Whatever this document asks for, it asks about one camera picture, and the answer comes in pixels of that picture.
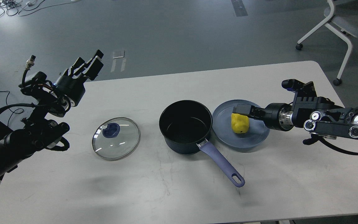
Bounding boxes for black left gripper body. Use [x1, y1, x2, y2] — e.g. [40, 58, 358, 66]
[54, 75, 86, 107]

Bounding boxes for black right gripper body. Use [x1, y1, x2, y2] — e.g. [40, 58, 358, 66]
[260, 103, 293, 131]

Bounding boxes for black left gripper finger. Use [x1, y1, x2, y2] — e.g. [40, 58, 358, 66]
[62, 50, 104, 77]
[80, 59, 103, 82]

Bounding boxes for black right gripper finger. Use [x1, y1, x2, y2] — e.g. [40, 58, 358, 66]
[232, 104, 264, 120]

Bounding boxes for yellow potato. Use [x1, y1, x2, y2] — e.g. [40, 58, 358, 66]
[231, 113, 250, 134]

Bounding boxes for glass pot lid purple knob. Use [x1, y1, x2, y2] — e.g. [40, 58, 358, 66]
[91, 117, 140, 161]

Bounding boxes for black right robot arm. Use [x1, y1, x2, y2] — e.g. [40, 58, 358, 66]
[233, 79, 358, 156]

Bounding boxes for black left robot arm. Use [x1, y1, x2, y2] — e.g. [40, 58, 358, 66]
[0, 50, 104, 177]

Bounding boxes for blue round plate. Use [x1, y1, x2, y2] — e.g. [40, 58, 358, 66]
[213, 99, 270, 152]

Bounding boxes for white floor tape marks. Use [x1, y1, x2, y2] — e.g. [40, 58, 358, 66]
[110, 50, 127, 73]

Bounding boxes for grey floor tape strip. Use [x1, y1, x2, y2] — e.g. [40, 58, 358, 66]
[231, 0, 248, 17]

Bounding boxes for white office chair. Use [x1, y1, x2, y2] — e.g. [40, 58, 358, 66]
[296, 0, 358, 86]

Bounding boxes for dark blue saucepan purple handle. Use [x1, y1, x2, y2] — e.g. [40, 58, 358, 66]
[159, 100, 245, 188]

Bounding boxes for cable bundle on floor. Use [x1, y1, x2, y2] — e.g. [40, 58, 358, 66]
[0, 0, 83, 21]

